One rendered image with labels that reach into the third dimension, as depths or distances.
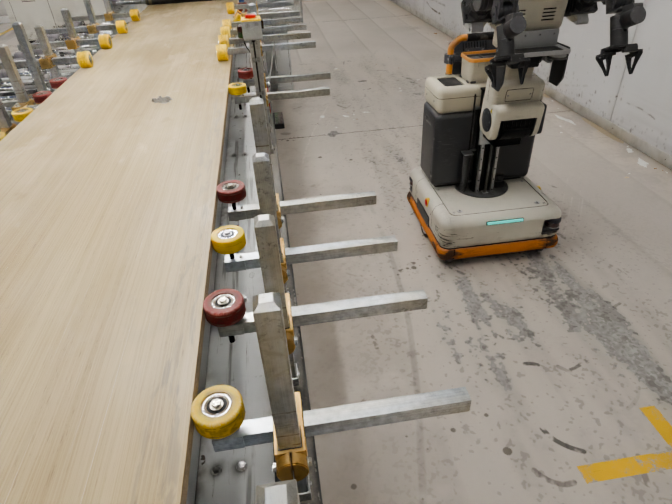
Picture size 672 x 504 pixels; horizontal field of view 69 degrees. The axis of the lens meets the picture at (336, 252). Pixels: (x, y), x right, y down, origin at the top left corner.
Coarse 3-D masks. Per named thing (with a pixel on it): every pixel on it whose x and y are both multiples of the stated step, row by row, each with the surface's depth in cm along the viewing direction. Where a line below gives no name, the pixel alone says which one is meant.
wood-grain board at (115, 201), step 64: (128, 64) 261; (192, 64) 255; (64, 128) 184; (128, 128) 181; (192, 128) 178; (0, 192) 142; (64, 192) 140; (128, 192) 138; (192, 192) 136; (0, 256) 114; (64, 256) 113; (128, 256) 112; (192, 256) 110; (0, 320) 95; (64, 320) 95; (128, 320) 94; (192, 320) 93; (0, 384) 82; (64, 384) 81; (128, 384) 81; (192, 384) 80; (0, 448) 72; (64, 448) 71; (128, 448) 71
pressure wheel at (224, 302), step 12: (204, 300) 97; (216, 300) 97; (228, 300) 96; (240, 300) 96; (204, 312) 96; (216, 312) 94; (228, 312) 94; (240, 312) 96; (216, 324) 95; (228, 324) 95; (228, 336) 101
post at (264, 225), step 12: (264, 216) 83; (264, 228) 82; (264, 240) 83; (276, 240) 83; (264, 252) 84; (276, 252) 85; (264, 264) 86; (276, 264) 86; (264, 276) 87; (276, 276) 88; (264, 288) 89; (276, 288) 89; (288, 324) 95
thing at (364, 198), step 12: (372, 192) 146; (288, 204) 142; (300, 204) 142; (312, 204) 142; (324, 204) 143; (336, 204) 144; (348, 204) 144; (360, 204) 145; (372, 204) 146; (228, 216) 141; (240, 216) 141; (252, 216) 142
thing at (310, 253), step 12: (360, 240) 125; (372, 240) 124; (384, 240) 124; (396, 240) 124; (252, 252) 122; (288, 252) 122; (300, 252) 121; (312, 252) 122; (324, 252) 122; (336, 252) 123; (348, 252) 123; (360, 252) 124; (372, 252) 124; (228, 264) 120; (240, 264) 120; (252, 264) 121
